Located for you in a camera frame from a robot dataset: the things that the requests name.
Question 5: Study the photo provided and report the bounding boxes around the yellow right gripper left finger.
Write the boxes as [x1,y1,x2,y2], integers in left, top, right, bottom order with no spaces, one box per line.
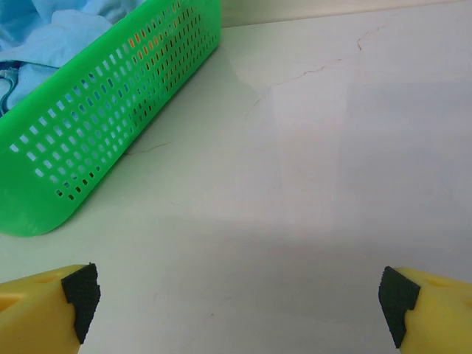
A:
[0,262,101,354]

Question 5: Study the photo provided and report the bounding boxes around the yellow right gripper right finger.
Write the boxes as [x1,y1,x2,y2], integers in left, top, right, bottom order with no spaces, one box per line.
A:
[378,265,472,354]

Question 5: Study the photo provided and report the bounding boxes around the light blue printed t-shirt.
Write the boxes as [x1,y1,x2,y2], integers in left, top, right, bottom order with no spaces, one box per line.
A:
[0,0,158,119]

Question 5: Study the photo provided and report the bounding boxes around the green perforated plastic basket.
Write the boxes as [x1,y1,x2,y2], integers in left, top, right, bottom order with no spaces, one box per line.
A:
[0,0,223,237]

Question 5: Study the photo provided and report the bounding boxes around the orange t-shirt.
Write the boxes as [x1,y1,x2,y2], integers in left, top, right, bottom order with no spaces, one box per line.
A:
[127,31,181,56]

